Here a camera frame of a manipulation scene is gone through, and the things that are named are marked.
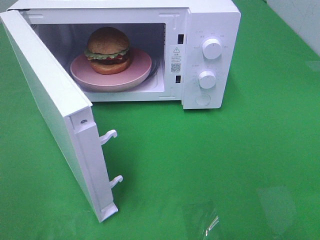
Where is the burger with lettuce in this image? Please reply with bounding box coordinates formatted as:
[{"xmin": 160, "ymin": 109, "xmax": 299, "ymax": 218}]
[{"xmin": 84, "ymin": 27, "xmax": 131, "ymax": 75}]

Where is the white microwave door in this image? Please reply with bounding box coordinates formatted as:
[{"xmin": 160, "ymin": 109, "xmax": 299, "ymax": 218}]
[{"xmin": 0, "ymin": 10, "xmax": 123, "ymax": 222}]

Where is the pink round plate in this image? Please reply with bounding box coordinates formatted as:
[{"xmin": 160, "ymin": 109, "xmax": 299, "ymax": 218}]
[{"xmin": 70, "ymin": 48, "xmax": 152, "ymax": 92}]

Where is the round white door-release button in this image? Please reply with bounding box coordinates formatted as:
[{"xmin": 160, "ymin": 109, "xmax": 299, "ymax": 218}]
[{"xmin": 195, "ymin": 93, "xmax": 211, "ymax": 106}]

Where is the glass microwave turntable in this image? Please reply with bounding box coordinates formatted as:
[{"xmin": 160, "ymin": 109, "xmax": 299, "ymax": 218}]
[{"xmin": 144, "ymin": 57, "xmax": 160, "ymax": 81}]

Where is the lower white round knob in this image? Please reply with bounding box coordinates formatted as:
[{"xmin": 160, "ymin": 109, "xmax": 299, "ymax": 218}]
[{"xmin": 198, "ymin": 70, "xmax": 217, "ymax": 89}]

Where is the white round knob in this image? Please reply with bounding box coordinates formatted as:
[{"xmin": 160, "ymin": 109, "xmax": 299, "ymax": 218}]
[
  {"xmin": 198, "ymin": 70, "xmax": 217, "ymax": 89},
  {"xmin": 202, "ymin": 37, "xmax": 223, "ymax": 60}
]

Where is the white warning label with QR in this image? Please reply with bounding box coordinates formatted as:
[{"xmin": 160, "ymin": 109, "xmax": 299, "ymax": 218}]
[{"xmin": 169, "ymin": 45, "xmax": 183, "ymax": 74}]

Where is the white microwave oven body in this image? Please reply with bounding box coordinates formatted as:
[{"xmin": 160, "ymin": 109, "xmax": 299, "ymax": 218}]
[{"xmin": 6, "ymin": 0, "xmax": 241, "ymax": 109}]

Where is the upper white round knob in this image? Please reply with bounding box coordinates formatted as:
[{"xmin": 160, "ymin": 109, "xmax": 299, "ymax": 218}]
[{"xmin": 202, "ymin": 37, "xmax": 223, "ymax": 60}]

